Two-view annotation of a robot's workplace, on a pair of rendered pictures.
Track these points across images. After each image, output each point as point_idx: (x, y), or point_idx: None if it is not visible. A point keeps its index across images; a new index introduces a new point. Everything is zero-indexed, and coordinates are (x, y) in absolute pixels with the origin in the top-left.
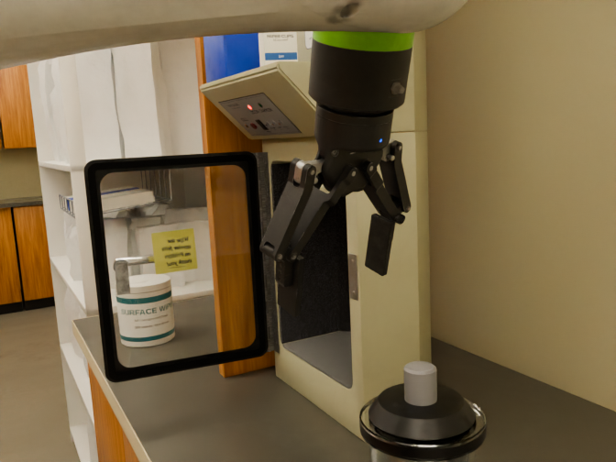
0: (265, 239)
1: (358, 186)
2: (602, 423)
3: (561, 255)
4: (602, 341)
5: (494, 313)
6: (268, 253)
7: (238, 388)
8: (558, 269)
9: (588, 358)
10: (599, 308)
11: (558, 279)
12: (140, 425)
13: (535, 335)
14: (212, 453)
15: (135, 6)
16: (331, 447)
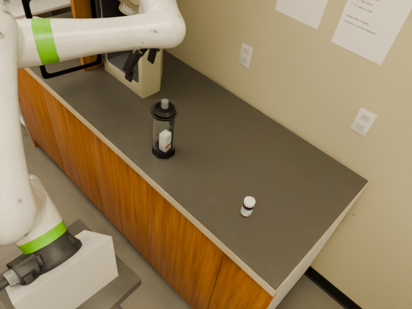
0: (124, 67)
1: (148, 48)
2: (213, 89)
3: (209, 30)
4: (217, 62)
5: (185, 44)
6: (125, 71)
7: (92, 76)
8: (208, 35)
9: (213, 66)
10: (217, 51)
11: (207, 38)
12: (62, 95)
13: (198, 55)
14: (94, 105)
15: (110, 51)
16: (132, 101)
